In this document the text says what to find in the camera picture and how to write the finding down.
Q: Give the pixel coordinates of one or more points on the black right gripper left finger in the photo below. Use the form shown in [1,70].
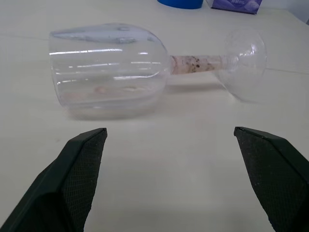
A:
[60,183]

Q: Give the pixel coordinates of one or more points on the blue bowl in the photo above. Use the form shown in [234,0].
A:
[179,3]

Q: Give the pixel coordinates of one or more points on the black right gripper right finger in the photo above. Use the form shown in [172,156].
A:
[275,176]

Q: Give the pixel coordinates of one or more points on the purple tissue pack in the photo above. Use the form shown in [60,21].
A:
[235,6]

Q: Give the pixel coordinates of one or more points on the clear plastic wine glass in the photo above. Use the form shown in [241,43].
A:
[108,72]

